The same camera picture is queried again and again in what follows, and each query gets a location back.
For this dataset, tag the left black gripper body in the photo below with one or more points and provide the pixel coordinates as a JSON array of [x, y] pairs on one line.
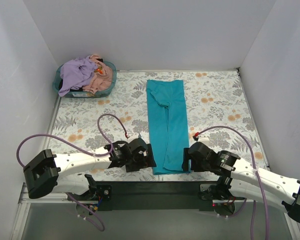
[[149, 157]]

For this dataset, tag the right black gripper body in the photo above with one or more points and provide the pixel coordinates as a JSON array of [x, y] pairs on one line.
[[186, 160]]

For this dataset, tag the teal t shirt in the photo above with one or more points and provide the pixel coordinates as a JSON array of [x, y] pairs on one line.
[[167, 124]]

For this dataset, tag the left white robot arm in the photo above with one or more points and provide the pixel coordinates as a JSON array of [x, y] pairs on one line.
[[66, 173]]

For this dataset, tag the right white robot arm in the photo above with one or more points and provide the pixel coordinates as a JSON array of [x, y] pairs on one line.
[[238, 178]]

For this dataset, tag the floral table mat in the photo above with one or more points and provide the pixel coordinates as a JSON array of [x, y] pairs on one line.
[[215, 103]]

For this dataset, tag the pink t shirt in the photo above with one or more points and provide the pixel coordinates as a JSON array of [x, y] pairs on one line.
[[101, 78]]

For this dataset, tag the teal plastic laundry basket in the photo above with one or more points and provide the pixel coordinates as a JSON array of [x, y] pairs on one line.
[[84, 94]]

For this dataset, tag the lilac t shirt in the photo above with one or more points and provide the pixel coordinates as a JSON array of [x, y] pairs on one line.
[[76, 74]]

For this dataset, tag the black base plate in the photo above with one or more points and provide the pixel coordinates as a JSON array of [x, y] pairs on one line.
[[148, 195]]

